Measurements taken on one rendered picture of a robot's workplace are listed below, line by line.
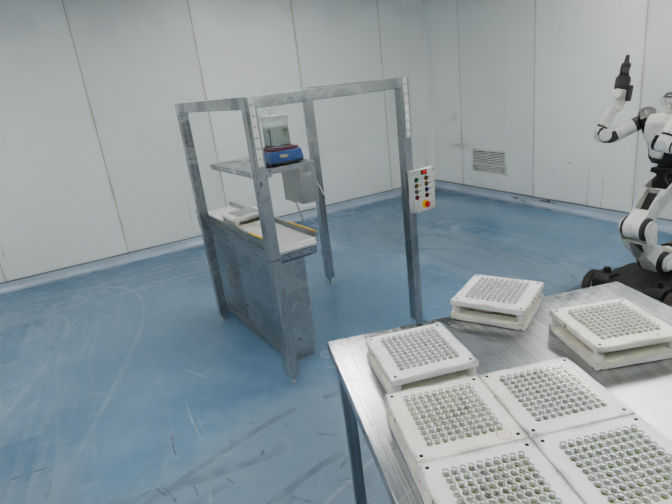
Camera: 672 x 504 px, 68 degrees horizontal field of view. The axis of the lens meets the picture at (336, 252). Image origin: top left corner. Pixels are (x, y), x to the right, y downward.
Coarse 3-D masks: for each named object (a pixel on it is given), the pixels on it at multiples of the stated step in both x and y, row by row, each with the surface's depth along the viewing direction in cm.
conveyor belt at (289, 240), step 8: (224, 208) 389; (232, 208) 385; (216, 216) 366; (256, 232) 313; (280, 232) 306; (288, 232) 304; (296, 232) 302; (280, 240) 290; (288, 240) 288; (296, 240) 287; (304, 240) 286; (312, 240) 287; (280, 248) 277; (288, 248) 279; (296, 248) 282; (304, 248) 286
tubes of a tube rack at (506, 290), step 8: (496, 280) 178; (480, 288) 174; (488, 288) 173; (496, 288) 172; (504, 288) 171; (512, 288) 170; (520, 288) 171; (480, 296) 169; (496, 296) 166; (504, 296) 165; (512, 296) 164
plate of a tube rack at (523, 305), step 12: (480, 276) 185; (492, 276) 184; (468, 288) 176; (528, 288) 171; (540, 288) 171; (456, 300) 169; (468, 300) 167; (480, 300) 166; (528, 300) 162; (504, 312) 160; (516, 312) 157
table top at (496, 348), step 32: (608, 288) 180; (448, 320) 171; (544, 320) 163; (352, 352) 158; (480, 352) 150; (512, 352) 148; (544, 352) 146; (352, 384) 142; (608, 384) 129; (640, 384) 127; (384, 416) 127; (640, 416) 116; (384, 448) 116; (384, 480) 108
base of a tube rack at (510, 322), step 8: (536, 304) 169; (464, 312) 170; (472, 312) 169; (480, 312) 168; (528, 312) 164; (464, 320) 169; (472, 320) 167; (480, 320) 166; (488, 320) 164; (496, 320) 162; (504, 320) 161; (512, 320) 161; (528, 320) 161; (512, 328) 160; (520, 328) 158
